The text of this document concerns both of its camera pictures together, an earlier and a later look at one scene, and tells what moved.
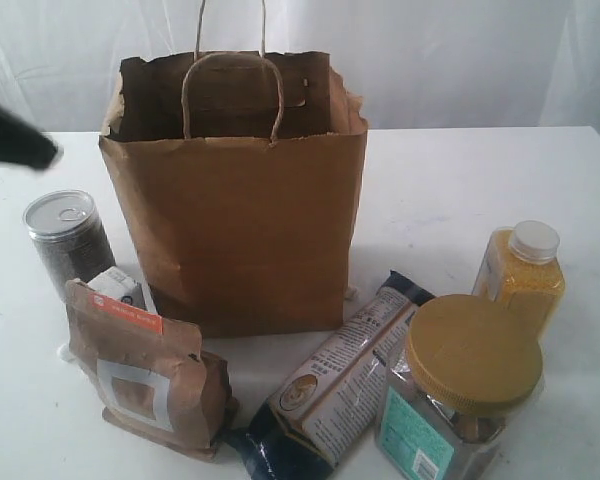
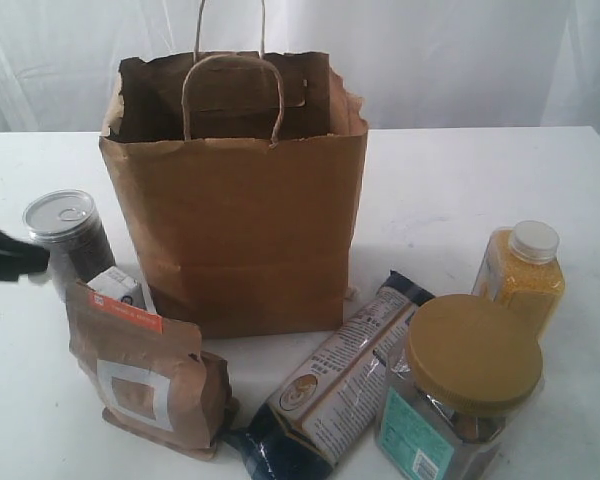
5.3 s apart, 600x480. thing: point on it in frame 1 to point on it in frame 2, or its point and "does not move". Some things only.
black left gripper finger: (5, 136) to (2, 258)
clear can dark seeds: (69, 236) does not move
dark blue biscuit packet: (327, 415) does not move
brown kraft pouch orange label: (151, 373) does not move
